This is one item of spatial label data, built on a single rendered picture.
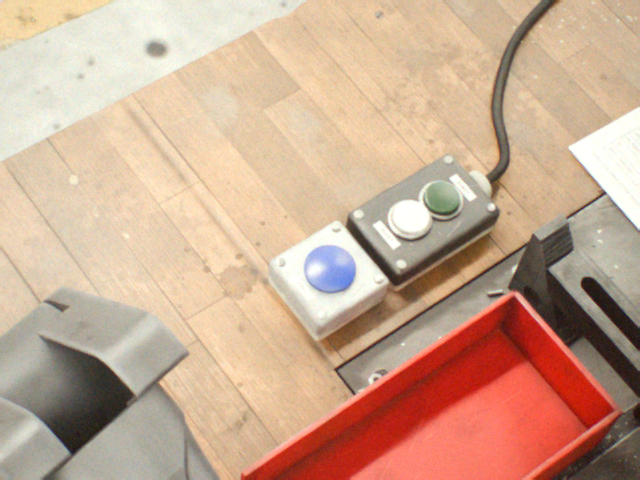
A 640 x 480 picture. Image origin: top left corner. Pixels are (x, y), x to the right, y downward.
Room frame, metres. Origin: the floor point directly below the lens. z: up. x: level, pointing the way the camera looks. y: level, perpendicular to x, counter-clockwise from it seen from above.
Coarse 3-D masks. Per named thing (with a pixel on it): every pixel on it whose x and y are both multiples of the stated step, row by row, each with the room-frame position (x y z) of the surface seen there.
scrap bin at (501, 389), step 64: (512, 320) 0.48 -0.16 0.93; (384, 384) 0.40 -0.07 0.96; (448, 384) 0.43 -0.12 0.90; (512, 384) 0.44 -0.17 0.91; (576, 384) 0.43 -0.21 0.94; (320, 448) 0.36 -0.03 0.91; (384, 448) 0.37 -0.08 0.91; (448, 448) 0.38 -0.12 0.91; (512, 448) 0.39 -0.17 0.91; (576, 448) 0.38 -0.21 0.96
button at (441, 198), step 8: (432, 184) 0.58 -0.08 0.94; (440, 184) 0.59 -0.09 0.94; (448, 184) 0.59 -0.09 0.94; (432, 192) 0.58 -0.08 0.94; (440, 192) 0.58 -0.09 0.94; (448, 192) 0.58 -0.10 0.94; (456, 192) 0.58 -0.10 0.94; (424, 200) 0.57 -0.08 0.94; (432, 200) 0.57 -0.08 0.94; (440, 200) 0.57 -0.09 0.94; (448, 200) 0.57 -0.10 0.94; (456, 200) 0.57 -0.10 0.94; (432, 208) 0.56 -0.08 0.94; (440, 208) 0.56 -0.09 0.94; (448, 208) 0.56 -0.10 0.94; (456, 208) 0.57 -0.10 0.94
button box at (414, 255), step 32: (544, 0) 0.82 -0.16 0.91; (448, 160) 0.61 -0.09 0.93; (384, 192) 0.57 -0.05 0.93; (416, 192) 0.58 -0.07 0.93; (480, 192) 0.59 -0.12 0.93; (352, 224) 0.54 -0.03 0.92; (384, 224) 0.54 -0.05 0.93; (448, 224) 0.55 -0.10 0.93; (480, 224) 0.56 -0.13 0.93; (384, 256) 0.52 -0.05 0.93; (416, 256) 0.52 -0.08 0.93; (448, 256) 0.54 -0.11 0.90
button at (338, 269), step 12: (312, 252) 0.50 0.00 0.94; (324, 252) 0.51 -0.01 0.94; (336, 252) 0.51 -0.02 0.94; (348, 252) 0.51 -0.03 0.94; (312, 264) 0.49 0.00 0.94; (324, 264) 0.50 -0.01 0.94; (336, 264) 0.50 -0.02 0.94; (348, 264) 0.50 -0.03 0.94; (312, 276) 0.48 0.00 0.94; (324, 276) 0.49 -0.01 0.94; (336, 276) 0.49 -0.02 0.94; (348, 276) 0.49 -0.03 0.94; (324, 288) 0.48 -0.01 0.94; (336, 288) 0.48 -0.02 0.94
